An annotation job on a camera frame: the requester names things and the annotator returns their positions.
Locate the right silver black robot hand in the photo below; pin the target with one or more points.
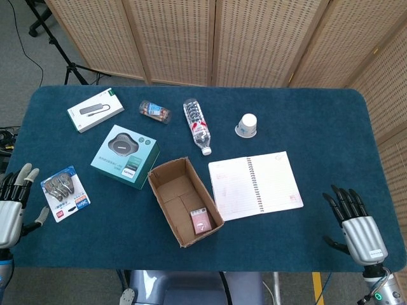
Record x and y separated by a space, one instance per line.
365 236

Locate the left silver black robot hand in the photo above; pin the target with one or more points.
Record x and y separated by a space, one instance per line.
9 219

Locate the small pink box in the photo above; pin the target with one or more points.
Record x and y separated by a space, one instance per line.
201 221

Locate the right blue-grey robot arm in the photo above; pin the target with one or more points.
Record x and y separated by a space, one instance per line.
386 290

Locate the blister pack with blue card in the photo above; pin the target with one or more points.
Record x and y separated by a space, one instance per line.
65 193

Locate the open white spiral notebook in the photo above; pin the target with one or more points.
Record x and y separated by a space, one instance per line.
276 184

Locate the teal product box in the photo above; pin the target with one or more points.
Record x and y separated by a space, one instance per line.
121 155

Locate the white USB hub box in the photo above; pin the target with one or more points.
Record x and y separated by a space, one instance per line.
95 109

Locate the open brown cardboard box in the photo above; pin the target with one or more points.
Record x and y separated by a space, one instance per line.
178 197

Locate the dark blue table mat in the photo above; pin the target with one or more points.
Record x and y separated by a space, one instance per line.
286 248

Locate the metal table leg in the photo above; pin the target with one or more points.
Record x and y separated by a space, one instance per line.
276 289

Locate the white paper cup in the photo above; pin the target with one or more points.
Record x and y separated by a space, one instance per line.
246 125

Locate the black tripod stand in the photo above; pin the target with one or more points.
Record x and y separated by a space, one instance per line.
71 68

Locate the blue-grey robot torso base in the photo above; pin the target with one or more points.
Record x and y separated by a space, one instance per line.
190 289

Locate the black office chair base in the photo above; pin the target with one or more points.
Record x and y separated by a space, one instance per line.
39 23

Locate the clear plastic water bottle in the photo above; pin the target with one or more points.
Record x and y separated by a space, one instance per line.
198 127

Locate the woven wooden folding screen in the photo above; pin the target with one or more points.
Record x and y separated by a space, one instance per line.
254 41

